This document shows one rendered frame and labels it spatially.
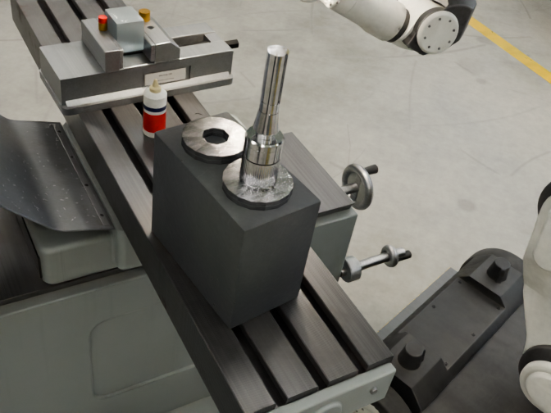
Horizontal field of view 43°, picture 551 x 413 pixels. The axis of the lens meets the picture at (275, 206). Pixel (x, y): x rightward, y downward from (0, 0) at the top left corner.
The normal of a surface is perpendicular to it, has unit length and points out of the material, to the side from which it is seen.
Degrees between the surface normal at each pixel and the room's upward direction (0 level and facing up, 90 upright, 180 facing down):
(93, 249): 90
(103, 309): 90
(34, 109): 0
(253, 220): 0
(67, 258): 90
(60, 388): 90
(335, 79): 0
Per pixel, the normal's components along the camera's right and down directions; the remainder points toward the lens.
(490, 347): 0.14, -0.74
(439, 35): 0.28, 0.58
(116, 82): 0.51, 0.62
